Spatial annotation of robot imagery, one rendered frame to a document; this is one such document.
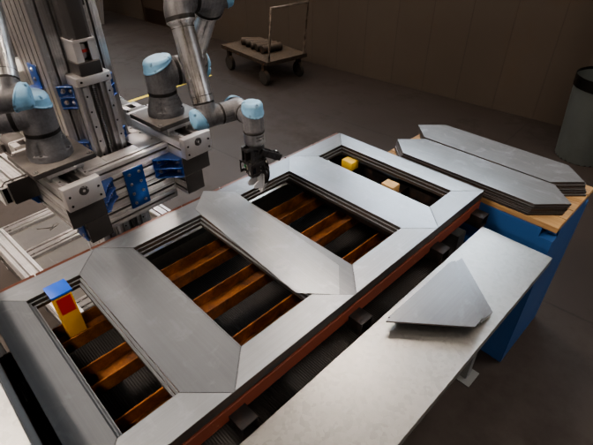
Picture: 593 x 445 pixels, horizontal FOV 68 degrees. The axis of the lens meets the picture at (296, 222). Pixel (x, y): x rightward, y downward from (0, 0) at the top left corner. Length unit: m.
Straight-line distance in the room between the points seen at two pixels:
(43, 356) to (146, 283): 0.32
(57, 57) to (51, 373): 1.13
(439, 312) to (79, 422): 0.97
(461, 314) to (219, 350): 0.70
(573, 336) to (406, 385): 1.52
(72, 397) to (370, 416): 0.70
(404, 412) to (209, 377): 0.49
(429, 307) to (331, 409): 0.43
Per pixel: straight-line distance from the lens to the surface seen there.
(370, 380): 1.25
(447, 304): 1.42
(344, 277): 1.35
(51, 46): 1.90
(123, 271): 1.47
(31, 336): 1.39
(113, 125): 1.97
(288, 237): 1.49
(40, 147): 1.76
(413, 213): 1.65
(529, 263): 1.73
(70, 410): 1.20
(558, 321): 2.69
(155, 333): 1.26
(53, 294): 1.42
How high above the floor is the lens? 1.78
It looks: 37 degrees down
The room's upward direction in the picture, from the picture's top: 1 degrees counter-clockwise
